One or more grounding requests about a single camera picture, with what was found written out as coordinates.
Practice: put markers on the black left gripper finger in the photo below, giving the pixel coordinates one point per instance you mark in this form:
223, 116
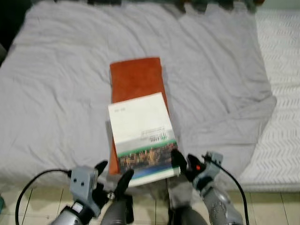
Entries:
101, 168
124, 183

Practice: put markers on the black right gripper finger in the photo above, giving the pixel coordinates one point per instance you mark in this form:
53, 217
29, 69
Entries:
180, 161
194, 159

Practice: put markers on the white book with city photo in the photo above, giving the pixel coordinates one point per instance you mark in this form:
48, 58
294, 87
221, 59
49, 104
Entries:
140, 124

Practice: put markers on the orange pillow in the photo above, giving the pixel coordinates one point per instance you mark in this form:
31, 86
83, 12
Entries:
136, 77

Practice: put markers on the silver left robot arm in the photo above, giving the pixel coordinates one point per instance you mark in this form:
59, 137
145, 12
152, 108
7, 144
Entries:
70, 216

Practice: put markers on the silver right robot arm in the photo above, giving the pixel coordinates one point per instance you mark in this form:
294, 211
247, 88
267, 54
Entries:
222, 206

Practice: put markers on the grey robot left leg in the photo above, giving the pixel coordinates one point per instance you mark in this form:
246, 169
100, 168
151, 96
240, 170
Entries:
115, 213

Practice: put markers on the grey robot leg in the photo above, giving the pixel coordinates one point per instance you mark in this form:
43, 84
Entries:
115, 213
185, 211

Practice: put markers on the grey robot right leg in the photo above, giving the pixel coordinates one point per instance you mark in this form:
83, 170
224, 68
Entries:
185, 211

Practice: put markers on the grey bed sheet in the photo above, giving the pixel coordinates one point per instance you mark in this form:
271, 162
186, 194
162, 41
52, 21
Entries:
61, 93

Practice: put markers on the white patterned mattress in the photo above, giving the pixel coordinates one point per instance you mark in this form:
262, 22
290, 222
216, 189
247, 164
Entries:
281, 93

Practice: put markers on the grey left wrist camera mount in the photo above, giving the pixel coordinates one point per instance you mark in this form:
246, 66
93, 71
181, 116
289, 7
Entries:
82, 185

